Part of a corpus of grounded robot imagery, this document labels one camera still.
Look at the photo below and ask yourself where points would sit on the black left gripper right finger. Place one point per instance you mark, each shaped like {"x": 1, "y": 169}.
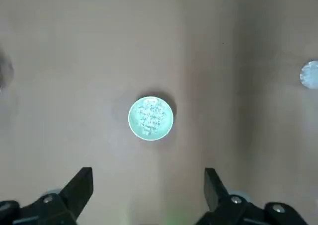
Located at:
{"x": 236, "y": 210}

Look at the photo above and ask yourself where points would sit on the transparent plastic bottle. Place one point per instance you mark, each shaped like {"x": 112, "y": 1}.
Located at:
{"x": 310, "y": 73}

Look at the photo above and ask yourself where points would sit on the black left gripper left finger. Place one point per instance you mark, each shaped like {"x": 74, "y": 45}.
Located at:
{"x": 49, "y": 210}

